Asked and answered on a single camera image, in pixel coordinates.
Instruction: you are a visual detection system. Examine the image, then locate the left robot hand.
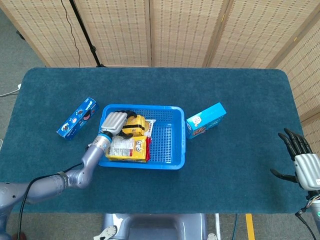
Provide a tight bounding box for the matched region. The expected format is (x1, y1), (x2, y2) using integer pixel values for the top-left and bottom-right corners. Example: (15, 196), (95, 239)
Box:
(99, 109), (138, 138)

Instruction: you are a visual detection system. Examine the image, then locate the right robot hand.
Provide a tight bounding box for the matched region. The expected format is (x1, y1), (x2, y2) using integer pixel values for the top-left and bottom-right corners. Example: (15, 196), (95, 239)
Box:
(269, 128), (320, 192)

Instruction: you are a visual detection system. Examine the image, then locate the yellow black-striped snack bag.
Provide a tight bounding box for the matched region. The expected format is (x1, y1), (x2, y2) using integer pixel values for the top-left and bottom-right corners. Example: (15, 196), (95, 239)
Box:
(121, 113), (148, 137)

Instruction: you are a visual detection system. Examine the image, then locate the yellow red Lipo snack bag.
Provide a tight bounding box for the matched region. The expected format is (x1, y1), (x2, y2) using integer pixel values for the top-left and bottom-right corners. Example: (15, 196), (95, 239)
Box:
(104, 135), (152, 163)

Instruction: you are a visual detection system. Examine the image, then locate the dark blue Oreo box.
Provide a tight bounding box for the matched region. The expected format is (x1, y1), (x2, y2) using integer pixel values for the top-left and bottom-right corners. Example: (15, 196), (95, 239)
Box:
(56, 96), (100, 141)

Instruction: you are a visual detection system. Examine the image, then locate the light blue cookie box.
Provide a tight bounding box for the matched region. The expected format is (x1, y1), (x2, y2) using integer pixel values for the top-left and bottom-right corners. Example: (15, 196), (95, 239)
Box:
(185, 102), (228, 140)

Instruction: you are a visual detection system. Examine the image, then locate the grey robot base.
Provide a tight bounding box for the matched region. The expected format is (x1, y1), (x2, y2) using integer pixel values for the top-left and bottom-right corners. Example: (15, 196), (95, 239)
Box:
(93, 213), (218, 240)

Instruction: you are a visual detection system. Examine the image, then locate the blue plastic perforated basket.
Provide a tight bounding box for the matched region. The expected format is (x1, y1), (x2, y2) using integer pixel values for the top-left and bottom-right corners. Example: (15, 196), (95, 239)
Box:
(98, 104), (187, 171)

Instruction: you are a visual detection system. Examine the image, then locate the small white snack packet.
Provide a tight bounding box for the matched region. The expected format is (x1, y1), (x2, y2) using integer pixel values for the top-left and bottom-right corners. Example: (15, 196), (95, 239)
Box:
(144, 118), (157, 138)

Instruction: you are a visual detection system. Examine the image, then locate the yellow floor tape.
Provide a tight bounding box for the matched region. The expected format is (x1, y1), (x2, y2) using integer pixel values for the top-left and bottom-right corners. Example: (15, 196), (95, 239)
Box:
(245, 213), (256, 240)

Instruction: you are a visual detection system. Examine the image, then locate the black tripod stand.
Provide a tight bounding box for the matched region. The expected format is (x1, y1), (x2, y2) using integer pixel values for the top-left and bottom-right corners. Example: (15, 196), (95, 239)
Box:
(69, 0), (107, 68)

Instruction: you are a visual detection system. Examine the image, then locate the white floor strip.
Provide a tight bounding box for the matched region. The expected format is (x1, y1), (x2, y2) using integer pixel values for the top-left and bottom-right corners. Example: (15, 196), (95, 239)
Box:
(214, 213), (222, 240)

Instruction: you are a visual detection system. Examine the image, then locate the bamboo folding screen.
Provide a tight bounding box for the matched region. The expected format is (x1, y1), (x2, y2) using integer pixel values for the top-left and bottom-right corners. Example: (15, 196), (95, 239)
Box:
(0, 0), (320, 161)

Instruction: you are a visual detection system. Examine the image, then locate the teal table mat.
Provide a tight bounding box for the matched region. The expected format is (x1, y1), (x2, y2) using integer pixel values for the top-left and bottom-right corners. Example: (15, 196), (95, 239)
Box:
(0, 67), (320, 215)

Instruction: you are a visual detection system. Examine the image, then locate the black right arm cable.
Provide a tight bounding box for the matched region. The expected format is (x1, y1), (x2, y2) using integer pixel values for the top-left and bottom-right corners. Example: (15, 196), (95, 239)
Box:
(294, 207), (317, 240)

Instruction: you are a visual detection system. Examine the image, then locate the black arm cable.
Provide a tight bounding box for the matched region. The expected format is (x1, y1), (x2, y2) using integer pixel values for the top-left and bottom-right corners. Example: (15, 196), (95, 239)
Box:
(294, 207), (317, 240)
(16, 162), (83, 240)

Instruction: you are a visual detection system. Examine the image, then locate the thin black hanging cable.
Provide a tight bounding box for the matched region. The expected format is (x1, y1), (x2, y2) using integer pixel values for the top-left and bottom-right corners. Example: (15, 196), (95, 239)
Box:
(60, 0), (81, 68)

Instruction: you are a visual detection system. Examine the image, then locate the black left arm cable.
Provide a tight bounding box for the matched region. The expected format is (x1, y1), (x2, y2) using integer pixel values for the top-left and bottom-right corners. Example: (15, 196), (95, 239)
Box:
(16, 162), (83, 240)

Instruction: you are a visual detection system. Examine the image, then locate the blue floor cable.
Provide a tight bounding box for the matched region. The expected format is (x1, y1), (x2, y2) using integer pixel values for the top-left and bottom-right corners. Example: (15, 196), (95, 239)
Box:
(231, 213), (238, 240)

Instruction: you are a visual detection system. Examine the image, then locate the white power cable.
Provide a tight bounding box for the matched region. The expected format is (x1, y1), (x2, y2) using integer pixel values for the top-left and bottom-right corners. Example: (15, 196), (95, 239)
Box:
(0, 83), (22, 97)

